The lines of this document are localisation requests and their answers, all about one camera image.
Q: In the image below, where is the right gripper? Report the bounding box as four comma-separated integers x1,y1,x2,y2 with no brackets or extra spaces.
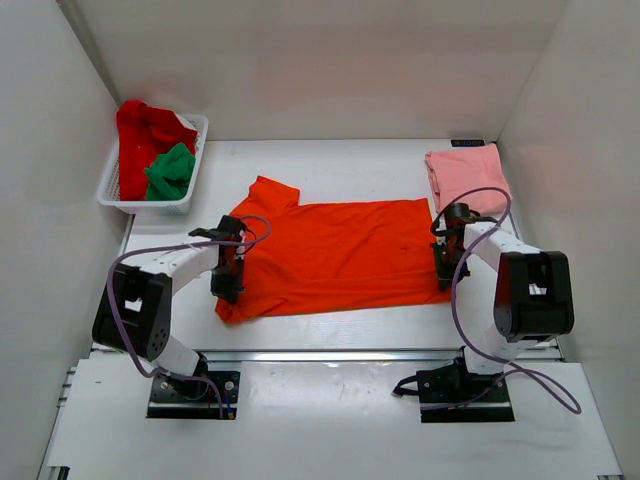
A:
429,241,472,291

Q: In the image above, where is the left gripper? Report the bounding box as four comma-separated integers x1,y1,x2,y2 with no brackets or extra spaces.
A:
210,253,244,305

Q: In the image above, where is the orange t shirt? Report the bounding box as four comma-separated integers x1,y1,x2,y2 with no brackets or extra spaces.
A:
215,176,450,324

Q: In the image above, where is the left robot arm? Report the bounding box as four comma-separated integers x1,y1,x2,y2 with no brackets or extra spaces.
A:
92,215,248,398

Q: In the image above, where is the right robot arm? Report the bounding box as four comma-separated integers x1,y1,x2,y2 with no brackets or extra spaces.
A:
431,203,575,401

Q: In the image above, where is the folded pink t shirt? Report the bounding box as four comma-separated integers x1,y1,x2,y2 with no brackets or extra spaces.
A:
425,144,511,213

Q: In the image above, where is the green t shirt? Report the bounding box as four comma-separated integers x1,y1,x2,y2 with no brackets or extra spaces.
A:
144,143,196,201

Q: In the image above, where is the black label plate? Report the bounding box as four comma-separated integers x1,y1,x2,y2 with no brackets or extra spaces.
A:
450,139,485,148

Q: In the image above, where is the white plastic basket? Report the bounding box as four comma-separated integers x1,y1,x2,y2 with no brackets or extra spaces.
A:
96,113,209,216

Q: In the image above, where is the red t shirt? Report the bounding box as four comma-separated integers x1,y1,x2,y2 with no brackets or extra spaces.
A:
116,100,198,202

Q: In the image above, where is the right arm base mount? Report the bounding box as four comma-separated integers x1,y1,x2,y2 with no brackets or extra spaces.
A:
392,355,514,424

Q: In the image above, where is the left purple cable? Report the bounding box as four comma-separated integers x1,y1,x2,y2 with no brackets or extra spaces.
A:
106,214,274,420

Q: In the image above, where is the purple cable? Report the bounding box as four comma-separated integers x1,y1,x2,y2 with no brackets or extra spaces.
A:
419,187,583,416
106,214,274,420

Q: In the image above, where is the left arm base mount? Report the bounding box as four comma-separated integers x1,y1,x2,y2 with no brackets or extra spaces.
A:
146,359,241,421

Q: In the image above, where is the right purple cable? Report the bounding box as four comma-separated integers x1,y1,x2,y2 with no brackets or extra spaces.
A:
419,187,583,416

